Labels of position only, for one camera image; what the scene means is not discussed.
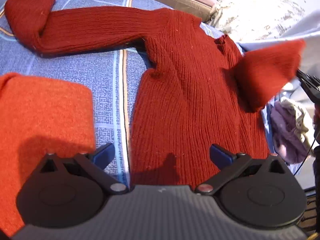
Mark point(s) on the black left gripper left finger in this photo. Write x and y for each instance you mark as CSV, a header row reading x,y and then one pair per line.
x,y
64,192

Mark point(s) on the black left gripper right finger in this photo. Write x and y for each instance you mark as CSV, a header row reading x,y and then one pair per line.
x,y
259,193

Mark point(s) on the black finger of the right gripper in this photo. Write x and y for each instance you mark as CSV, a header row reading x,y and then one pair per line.
x,y
310,85

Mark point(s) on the dark red knit sweater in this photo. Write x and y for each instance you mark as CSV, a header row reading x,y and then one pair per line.
x,y
199,91

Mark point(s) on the lilac crumpled garment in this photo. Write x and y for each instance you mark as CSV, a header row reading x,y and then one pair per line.
x,y
293,130

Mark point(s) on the folded orange knit garment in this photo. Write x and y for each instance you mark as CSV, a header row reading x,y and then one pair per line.
x,y
39,115

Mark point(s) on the floral cream blanket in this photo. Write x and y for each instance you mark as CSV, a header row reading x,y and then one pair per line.
x,y
246,20

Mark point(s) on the blue plaid bed sheet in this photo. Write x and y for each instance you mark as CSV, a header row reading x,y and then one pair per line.
x,y
112,76

